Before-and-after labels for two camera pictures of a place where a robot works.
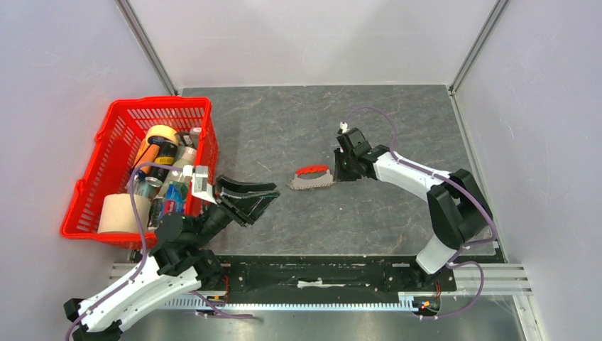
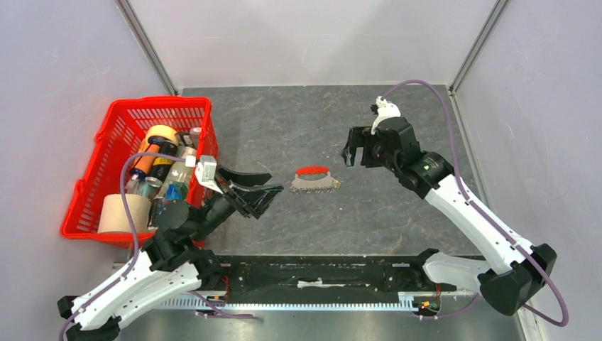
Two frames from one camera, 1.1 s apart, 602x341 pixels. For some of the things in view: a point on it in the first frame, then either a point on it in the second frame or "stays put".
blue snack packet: [174, 197] stays put
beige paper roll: [118, 213] stays put
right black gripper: [339, 175] to [360, 136]
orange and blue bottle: [148, 156] stays put
